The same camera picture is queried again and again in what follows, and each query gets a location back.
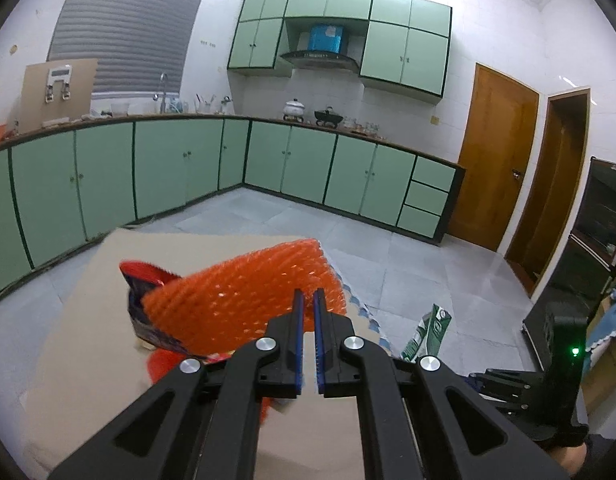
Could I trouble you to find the metal kitchen faucet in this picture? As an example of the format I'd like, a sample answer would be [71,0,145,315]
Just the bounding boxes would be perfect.
[154,72,171,114]

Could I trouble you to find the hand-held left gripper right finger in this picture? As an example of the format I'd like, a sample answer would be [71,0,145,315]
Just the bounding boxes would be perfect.
[313,287,571,480]

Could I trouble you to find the green base cabinets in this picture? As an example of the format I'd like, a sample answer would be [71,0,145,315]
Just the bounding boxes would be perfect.
[0,114,466,306]

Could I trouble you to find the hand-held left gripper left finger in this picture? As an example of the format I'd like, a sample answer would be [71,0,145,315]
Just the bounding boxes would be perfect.
[48,287,309,480]

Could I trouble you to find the utensil holders with utensils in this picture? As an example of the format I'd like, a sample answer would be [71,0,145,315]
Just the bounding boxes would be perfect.
[194,92,233,115]

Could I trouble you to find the orange bubble wrap sheet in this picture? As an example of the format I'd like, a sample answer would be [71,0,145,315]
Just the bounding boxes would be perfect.
[140,239,349,361]

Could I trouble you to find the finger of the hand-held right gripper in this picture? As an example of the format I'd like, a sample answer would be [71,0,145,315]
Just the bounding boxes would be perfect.
[467,372,539,428]
[483,367,545,387]

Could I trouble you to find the row of glass jars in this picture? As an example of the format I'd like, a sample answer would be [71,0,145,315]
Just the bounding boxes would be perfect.
[345,117,389,137]

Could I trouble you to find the blue cloth with lace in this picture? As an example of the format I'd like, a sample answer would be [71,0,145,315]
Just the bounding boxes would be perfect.
[585,280,616,357]

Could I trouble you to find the wooden door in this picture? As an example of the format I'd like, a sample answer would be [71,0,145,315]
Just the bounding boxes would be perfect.
[447,62,540,252]

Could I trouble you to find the person's right forearm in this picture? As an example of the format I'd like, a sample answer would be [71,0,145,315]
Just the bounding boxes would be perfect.
[545,442,589,476]

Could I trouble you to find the wooden door frame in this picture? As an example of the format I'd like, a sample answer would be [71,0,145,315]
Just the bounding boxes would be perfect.
[503,87,591,297]

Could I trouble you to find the range hood with blue film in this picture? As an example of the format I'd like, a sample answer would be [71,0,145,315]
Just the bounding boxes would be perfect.
[279,24,361,76]

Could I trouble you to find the green wall cabinets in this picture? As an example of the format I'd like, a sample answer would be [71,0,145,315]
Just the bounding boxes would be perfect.
[227,0,453,106]

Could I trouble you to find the red plastic wrapper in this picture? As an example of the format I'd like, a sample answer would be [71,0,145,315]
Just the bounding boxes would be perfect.
[146,349,189,388]

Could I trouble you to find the white plastic bracket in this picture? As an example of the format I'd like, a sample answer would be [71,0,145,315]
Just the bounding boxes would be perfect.
[44,62,73,105]

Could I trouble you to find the green white wrapper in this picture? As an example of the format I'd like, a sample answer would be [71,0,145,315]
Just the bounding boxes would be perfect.
[400,304,453,362]

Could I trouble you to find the red blue snack packet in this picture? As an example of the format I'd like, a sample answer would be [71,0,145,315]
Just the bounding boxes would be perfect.
[118,260,229,361]

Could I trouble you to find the brown cardboard sheet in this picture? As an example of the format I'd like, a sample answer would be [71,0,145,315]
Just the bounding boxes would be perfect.
[18,58,98,128]

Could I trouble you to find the black glass cabinet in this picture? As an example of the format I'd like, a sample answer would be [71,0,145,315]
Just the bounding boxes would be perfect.
[520,156,616,376]

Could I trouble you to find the grey window blind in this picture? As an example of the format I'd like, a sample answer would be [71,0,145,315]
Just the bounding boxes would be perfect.
[48,0,209,98]

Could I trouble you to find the black wok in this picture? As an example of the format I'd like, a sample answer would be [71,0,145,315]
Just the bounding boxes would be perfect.
[314,106,345,127]

